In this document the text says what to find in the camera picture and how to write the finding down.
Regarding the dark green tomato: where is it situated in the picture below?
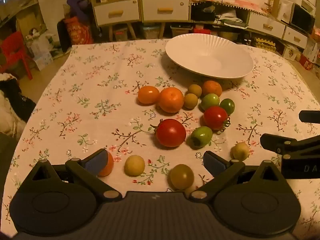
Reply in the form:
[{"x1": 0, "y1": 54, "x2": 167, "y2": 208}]
[{"x1": 219, "y1": 98, "x2": 235, "y2": 115}]

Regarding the oval green tomato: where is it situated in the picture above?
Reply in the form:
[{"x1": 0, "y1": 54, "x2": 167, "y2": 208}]
[{"x1": 191, "y1": 126, "x2": 213, "y2": 148}]

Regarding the large red tomato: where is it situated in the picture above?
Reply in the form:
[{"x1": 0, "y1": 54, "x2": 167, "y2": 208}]
[{"x1": 151, "y1": 119, "x2": 187, "y2": 148}]

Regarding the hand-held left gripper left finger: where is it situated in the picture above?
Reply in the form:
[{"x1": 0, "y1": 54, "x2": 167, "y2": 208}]
[{"x1": 31, "y1": 148, "x2": 120, "y2": 200}]

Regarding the light green tomato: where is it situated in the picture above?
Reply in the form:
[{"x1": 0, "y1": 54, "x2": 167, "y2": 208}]
[{"x1": 200, "y1": 93, "x2": 220, "y2": 110}]

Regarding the low wooden sideboard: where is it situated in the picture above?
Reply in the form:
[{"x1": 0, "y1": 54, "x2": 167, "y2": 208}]
[{"x1": 190, "y1": 1, "x2": 310, "y2": 50}]

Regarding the white ribbed plate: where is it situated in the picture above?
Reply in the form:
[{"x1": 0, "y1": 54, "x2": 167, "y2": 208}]
[{"x1": 165, "y1": 33, "x2": 254, "y2": 80}]

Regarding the red plastic chair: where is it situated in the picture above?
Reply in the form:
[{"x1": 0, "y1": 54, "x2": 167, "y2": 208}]
[{"x1": 0, "y1": 31, "x2": 34, "y2": 80}]

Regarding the small orange mandarin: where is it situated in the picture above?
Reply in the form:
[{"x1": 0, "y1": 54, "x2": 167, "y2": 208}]
[{"x1": 201, "y1": 80, "x2": 223, "y2": 97}]

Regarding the black white furry thing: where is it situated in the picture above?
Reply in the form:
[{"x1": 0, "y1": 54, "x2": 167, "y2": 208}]
[{"x1": 0, "y1": 72, "x2": 37, "y2": 138}]

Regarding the brown longan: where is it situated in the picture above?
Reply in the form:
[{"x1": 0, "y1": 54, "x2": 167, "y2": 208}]
[
  {"x1": 184, "y1": 93, "x2": 199, "y2": 109},
  {"x1": 187, "y1": 84, "x2": 202, "y2": 97}
]

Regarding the black microwave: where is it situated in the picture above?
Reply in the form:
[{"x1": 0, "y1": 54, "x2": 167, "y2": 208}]
[{"x1": 290, "y1": 4, "x2": 316, "y2": 34}]

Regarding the brownish green tomato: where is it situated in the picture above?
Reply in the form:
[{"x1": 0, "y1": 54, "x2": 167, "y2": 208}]
[{"x1": 170, "y1": 164, "x2": 195, "y2": 190}]

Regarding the red gift box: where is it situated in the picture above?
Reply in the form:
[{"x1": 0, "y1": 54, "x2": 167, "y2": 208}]
[{"x1": 299, "y1": 54, "x2": 315, "y2": 70}]

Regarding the large orange mandarin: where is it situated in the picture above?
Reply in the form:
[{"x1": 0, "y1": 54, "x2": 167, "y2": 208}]
[{"x1": 158, "y1": 87, "x2": 185, "y2": 113}]

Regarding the yellow egg carton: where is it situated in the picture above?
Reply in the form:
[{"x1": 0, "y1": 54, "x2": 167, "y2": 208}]
[{"x1": 252, "y1": 37, "x2": 278, "y2": 53}]

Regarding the orange printed bag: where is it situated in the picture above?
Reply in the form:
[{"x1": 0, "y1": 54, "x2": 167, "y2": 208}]
[{"x1": 63, "y1": 16, "x2": 94, "y2": 45}]

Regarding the white drawer wooden handle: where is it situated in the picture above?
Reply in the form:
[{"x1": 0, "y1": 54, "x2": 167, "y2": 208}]
[
  {"x1": 142, "y1": 0, "x2": 190, "y2": 22},
  {"x1": 248, "y1": 12, "x2": 285, "y2": 39},
  {"x1": 94, "y1": 0, "x2": 140, "y2": 26},
  {"x1": 284, "y1": 26, "x2": 308, "y2": 49}
]

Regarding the pale yellow round fruit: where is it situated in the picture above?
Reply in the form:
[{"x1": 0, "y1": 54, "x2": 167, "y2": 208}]
[
  {"x1": 124, "y1": 155, "x2": 146, "y2": 176},
  {"x1": 230, "y1": 142, "x2": 250, "y2": 161}
]

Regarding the floral tablecloth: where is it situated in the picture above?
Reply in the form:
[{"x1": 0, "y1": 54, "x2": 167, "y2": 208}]
[{"x1": 1, "y1": 38, "x2": 320, "y2": 233}]

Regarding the small orange tomato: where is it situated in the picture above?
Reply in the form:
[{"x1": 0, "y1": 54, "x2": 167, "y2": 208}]
[{"x1": 97, "y1": 151, "x2": 114, "y2": 177}]

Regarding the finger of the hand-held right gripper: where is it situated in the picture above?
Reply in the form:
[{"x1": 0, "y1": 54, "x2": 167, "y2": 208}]
[
  {"x1": 299, "y1": 110, "x2": 320, "y2": 123},
  {"x1": 260, "y1": 133, "x2": 320, "y2": 159}
]

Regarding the purple plush toy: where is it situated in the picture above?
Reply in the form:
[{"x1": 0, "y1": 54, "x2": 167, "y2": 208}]
[{"x1": 67, "y1": 0, "x2": 94, "y2": 27}]

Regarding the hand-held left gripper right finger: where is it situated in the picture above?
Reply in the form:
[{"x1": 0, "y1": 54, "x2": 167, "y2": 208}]
[{"x1": 189, "y1": 151, "x2": 288, "y2": 200}]

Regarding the wooden wall shelf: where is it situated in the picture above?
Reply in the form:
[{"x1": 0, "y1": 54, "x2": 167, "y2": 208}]
[{"x1": 0, "y1": 0, "x2": 48, "y2": 30}]

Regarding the clear plastic storage box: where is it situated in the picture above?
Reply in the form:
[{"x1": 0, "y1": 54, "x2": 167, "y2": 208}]
[
  {"x1": 114, "y1": 27, "x2": 129, "y2": 41},
  {"x1": 141, "y1": 25, "x2": 160, "y2": 39},
  {"x1": 171, "y1": 26, "x2": 190, "y2": 38}
]

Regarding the red tomato with stem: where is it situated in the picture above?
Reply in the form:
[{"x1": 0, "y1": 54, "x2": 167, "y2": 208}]
[{"x1": 203, "y1": 106, "x2": 231, "y2": 131}]

